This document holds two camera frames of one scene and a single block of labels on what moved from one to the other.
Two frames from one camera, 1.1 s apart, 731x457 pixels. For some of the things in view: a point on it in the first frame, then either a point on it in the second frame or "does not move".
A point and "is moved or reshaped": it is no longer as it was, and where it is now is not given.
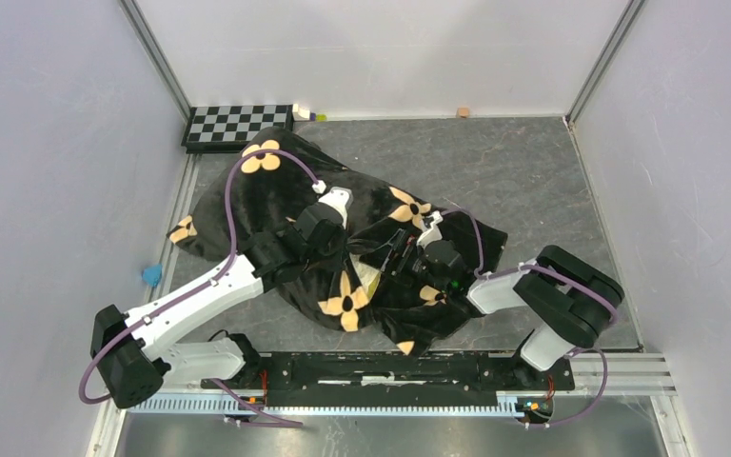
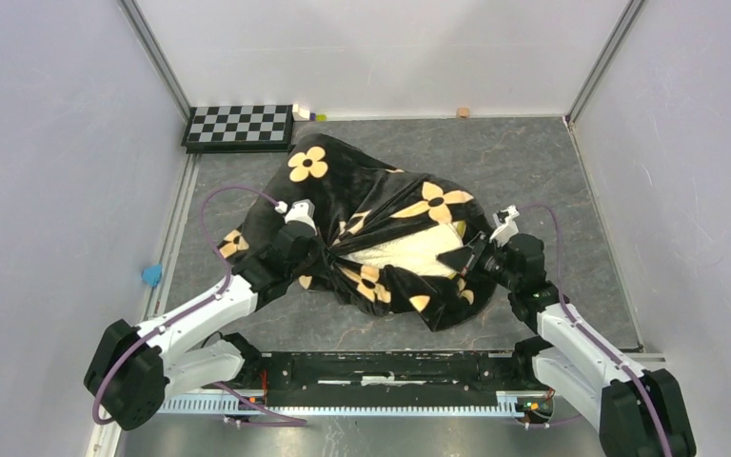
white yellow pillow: x=367 y=275 is moved or reshaped
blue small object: x=151 y=274 does not move
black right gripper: x=407 y=248 -> x=466 y=259
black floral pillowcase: x=355 y=253 is moved or reshaped
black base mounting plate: x=381 y=380 does not move
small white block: x=300 y=113 does not move
